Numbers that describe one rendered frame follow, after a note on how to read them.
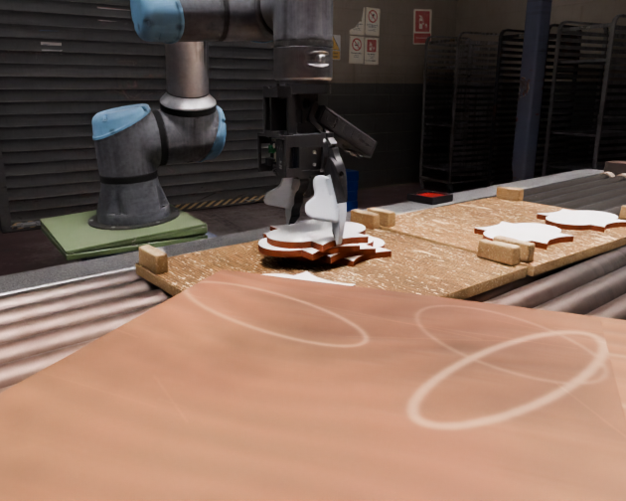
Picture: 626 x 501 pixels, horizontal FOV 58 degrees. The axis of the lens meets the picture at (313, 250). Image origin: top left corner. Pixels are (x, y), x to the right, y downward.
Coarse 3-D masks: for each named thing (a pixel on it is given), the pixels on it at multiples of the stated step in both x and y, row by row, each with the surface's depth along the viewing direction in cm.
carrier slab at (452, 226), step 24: (408, 216) 108; (432, 216) 108; (456, 216) 108; (480, 216) 108; (504, 216) 108; (528, 216) 108; (432, 240) 91; (456, 240) 91; (576, 240) 91; (600, 240) 91; (624, 240) 93; (528, 264) 78; (552, 264) 80
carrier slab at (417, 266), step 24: (384, 240) 91; (408, 240) 91; (168, 264) 78; (192, 264) 78; (216, 264) 78; (240, 264) 78; (264, 264) 78; (288, 264) 78; (312, 264) 78; (336, 264) 78; (360, 264) 78; (384, 264) 78; (408, 264) 78; (432, 264) 78; (456, 264) 78; (480, 264) 78; (504, 264) 78; (168, 288) 71; (384, 288) 68; (408, 288) 68; (432, 288) 68; (456, 288) 68; (480, 288) 71
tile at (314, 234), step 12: (276, 228) 82; (288, 228) 81; (300, 228) 81; (312, 228) 81; (324, 228) 81; (348, 228) 81; (360, 228) 81; (276, 240) 75; (288, 240) 75; (300, 240) 75; (312, 240) 75; (324, 240) 75; (348, 240) 77; (360, 240) 77
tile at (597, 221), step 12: (540, 216) 105; (552, 216) 103; (564, 216) 103; (576, 216) 103; (588, 216) 103; (600, 216) 103; (612, 216) 103; (564, 228) 98; (576, 228) 97; (588, 228) 97; (600, 228) 96
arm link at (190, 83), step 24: (168, 48) 111; (192, 48) 110; (168, 72) 114; (192, 72) 113; (168, 96) 116; (192, 96) 115; (168, 120) 116; (192, 120) 116; (216, 120) 121; (168, 144) 116; (192, 144) 119; (216, 144) 121
